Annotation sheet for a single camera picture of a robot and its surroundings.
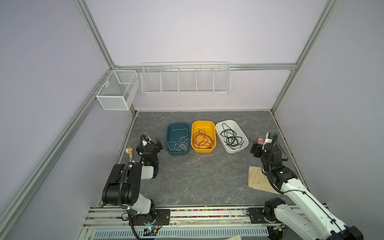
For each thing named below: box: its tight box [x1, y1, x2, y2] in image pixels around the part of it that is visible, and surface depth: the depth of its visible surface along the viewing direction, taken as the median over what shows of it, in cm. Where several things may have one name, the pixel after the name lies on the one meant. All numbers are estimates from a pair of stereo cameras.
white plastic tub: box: [215, 120, 249, 154], surface depth 106 cm
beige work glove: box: [248, 166, 281, 195], surface depth 87 cm
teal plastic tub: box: [166, 122, 191, 156], surface depth 104 cm
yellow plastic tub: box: [191, 120, 217, 154], surface depth 104 cm
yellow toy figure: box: [125, 147, 133, 162], surface depth 98 cm
